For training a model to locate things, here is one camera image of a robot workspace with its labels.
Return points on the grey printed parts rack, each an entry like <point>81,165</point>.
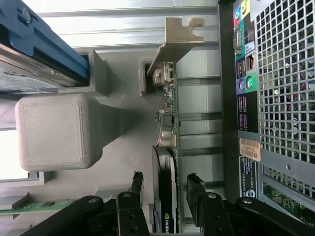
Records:
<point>49,132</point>

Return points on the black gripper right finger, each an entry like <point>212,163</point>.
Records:
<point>209,214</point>

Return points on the hard disk with blue caddy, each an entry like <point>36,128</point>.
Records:
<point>37,37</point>

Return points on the black open PC case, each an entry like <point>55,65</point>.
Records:
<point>227,98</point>

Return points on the orange barcode sticker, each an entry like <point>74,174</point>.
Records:
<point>249,148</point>

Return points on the green RAM stick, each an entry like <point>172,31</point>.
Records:
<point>44,205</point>

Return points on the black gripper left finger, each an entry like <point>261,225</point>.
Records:
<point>130,211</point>

